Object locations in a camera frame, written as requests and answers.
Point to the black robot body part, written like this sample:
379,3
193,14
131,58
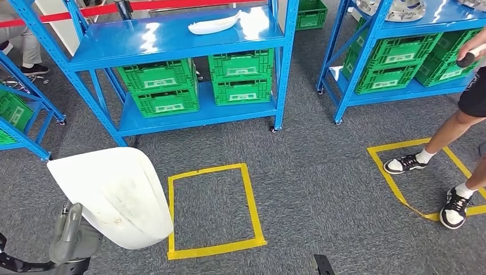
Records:
323,265

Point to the silver wheel hub part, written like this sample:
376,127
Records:
472,3
395,11

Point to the black barrier post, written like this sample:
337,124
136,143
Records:
123,7

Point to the white table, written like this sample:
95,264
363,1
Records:
57,34

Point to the yellow floor tape square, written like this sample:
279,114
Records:
250,205
387,171

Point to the white stick black tip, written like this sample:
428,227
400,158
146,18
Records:
465,60

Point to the white plastic shell part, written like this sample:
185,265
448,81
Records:
212,26
114,189

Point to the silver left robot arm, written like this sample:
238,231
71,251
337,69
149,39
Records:
22,265

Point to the red barrier belt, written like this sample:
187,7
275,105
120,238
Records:
102,8

